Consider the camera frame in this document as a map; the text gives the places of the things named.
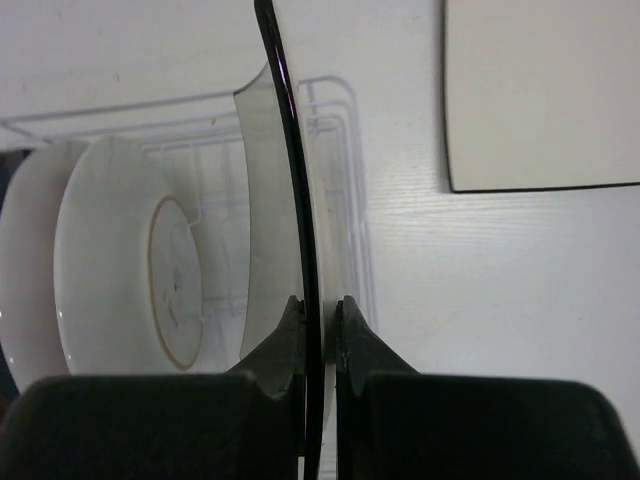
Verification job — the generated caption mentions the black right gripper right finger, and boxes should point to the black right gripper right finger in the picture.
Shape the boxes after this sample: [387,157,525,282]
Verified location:
[336,296,639,479]

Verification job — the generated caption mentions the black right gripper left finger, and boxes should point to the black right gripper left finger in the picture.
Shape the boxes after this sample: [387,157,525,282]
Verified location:
[1,298,306,479]

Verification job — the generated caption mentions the square grey plate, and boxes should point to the square grey plate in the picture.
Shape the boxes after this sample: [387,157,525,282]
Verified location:
[443,1,639,192]
[233,1,337,479]

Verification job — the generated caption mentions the red floral round plate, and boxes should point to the red floral round plate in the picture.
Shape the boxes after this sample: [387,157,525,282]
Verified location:
[54,136,248,375]

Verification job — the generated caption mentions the white round plate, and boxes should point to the white round plate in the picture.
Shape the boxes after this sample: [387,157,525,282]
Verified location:
[1,141,89,392]

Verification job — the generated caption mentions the white wire dish rack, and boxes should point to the white wire dish rack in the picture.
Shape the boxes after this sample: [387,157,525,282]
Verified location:
[0,75,379,480]

